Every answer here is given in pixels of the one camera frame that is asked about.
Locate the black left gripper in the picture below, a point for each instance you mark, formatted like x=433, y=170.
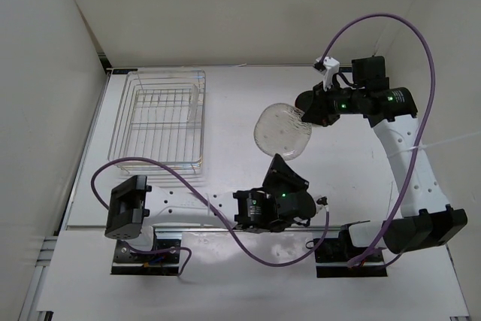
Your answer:
x=279, y=171

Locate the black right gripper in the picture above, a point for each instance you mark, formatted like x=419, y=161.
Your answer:
x=319, y=111

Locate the clear textured glass plate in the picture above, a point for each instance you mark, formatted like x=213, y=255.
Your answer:
x=280, y=130

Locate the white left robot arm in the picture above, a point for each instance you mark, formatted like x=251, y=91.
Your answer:
x=136, y=207

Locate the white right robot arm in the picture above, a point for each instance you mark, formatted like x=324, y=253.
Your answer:
x=424, y=218

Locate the black XDOF label sticker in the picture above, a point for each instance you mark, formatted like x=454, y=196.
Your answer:
x=120, y=71

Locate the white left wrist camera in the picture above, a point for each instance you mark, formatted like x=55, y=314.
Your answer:
x=321, y=204

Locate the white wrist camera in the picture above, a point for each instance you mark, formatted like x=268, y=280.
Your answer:
x=321, y=204
x=327, y=67

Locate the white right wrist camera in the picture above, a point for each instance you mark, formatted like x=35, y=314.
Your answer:
x=327, y=67

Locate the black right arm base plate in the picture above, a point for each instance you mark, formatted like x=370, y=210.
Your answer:
x=332, y=255

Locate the chrome wire dish rack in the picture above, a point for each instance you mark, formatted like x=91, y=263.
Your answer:
x=151, y=122

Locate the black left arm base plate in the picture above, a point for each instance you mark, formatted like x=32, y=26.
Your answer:
x=125, y=262

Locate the aluminium table edge rail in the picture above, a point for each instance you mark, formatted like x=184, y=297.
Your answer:
x=194, y=228

